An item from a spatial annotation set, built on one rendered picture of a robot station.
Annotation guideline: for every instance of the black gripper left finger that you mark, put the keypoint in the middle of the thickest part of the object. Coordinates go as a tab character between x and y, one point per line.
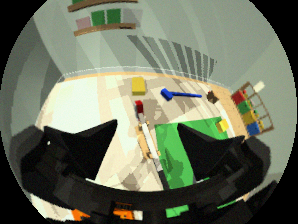
88	148

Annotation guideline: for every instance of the green flat mat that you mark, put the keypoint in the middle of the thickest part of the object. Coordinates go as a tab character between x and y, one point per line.
174	160

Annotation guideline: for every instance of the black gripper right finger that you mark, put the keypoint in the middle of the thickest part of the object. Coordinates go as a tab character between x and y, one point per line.
204	151

